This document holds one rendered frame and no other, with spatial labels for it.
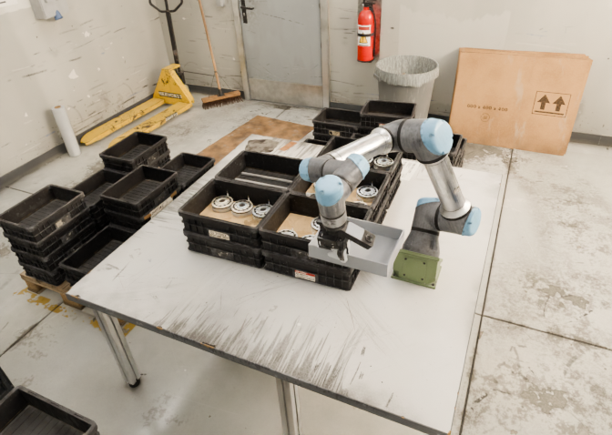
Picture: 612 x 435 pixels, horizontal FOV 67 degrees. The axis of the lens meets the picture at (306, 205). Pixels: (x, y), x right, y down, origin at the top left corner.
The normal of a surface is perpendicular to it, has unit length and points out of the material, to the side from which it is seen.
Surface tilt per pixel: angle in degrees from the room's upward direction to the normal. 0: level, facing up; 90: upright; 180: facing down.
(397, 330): 0
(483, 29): 90
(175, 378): 0
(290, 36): 90
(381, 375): 0
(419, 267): 90
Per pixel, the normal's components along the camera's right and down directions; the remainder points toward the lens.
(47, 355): -0.05, -0.82
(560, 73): -0.42, 0.40
